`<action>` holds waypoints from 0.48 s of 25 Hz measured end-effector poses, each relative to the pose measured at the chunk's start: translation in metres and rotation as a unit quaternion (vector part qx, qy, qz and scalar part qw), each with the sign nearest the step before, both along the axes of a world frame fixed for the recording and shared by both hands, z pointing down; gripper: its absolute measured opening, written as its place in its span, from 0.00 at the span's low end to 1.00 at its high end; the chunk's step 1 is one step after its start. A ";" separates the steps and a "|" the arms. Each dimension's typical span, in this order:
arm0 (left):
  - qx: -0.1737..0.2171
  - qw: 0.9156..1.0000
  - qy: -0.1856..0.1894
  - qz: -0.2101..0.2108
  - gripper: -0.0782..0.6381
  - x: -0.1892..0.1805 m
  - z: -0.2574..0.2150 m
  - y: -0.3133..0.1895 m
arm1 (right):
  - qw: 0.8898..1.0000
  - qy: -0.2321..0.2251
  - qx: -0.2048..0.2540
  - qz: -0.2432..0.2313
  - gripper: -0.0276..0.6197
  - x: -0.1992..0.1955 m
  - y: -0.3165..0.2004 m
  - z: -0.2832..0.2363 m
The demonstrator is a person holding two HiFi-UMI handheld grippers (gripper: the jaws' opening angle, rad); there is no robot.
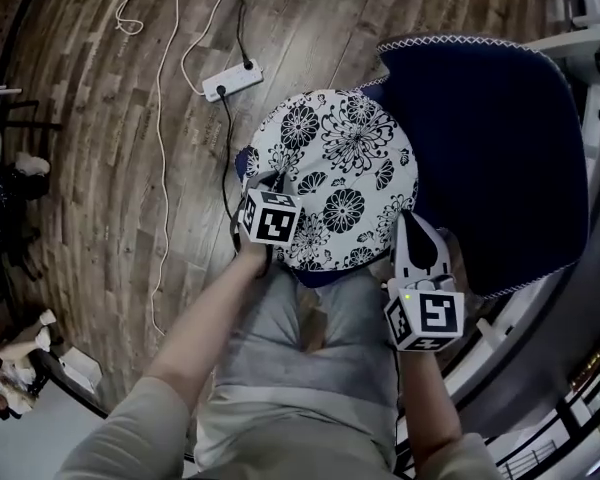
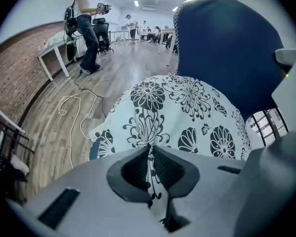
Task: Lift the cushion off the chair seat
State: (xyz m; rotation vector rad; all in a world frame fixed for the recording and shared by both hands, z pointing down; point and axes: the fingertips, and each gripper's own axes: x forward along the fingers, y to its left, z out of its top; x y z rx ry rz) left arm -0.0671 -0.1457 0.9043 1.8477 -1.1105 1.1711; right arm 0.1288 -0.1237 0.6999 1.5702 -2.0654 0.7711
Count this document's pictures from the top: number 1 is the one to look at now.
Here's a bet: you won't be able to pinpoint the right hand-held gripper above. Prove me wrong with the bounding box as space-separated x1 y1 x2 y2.
383 209 466 354

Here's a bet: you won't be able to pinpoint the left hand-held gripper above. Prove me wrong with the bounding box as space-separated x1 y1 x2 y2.
240 170 303 248

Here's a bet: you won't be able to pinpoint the white navy floral round cushion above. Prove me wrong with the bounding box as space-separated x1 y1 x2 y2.
243 89 420 274

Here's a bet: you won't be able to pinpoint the navy blue chair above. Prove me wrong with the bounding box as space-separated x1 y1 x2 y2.
234 33 592 302

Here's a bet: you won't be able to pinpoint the person's right forearm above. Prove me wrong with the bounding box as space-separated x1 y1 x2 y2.
397 347 467 450

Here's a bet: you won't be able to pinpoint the person's left forearm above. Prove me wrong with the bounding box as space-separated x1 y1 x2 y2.
143 240 277 415

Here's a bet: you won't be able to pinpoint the person's grey shorts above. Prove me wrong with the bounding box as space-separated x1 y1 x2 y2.
210 262 402 405

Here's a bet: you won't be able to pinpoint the grey curved table edge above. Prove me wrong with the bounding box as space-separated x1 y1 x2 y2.
442 157 600 422

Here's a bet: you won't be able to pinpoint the white power strip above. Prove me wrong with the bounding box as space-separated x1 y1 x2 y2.
201 64 266 104

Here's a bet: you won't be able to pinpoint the person's beige shirt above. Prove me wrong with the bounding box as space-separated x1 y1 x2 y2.
54 376 506 480

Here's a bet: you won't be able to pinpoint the white cardboard box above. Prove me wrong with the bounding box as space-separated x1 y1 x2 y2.
58 346 104 400

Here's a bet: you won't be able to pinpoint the black power cable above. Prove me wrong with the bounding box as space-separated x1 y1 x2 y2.
199 0 256 69
216 85 242 225

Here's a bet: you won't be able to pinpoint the long white cable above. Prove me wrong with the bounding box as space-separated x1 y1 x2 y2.
114 0 227 338

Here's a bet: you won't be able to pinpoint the black furniture frame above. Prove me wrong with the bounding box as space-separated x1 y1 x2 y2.
0 84 64 282

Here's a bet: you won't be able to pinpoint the white desk frame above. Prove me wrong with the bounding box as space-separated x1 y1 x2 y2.
522 0 600 162

